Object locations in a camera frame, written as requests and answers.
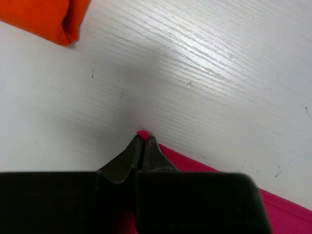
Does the folded orange t-shirt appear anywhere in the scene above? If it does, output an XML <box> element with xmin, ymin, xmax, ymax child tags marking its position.
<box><xmin>0</xmin><ymin>0</ymin><xmax>90</xmax><ymax>46</ymax></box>

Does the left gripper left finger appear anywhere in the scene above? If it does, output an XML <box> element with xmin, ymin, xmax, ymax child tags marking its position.
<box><xmin>0</xmin><ymin>136</ymin><xmax>143</xmax><ymax>234</ymax></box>

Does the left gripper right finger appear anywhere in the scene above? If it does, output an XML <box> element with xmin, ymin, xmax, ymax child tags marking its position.
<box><xmin>135</xmin><ymin>136</ymin><xmax>271</xmax><ymax>234</ymax></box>

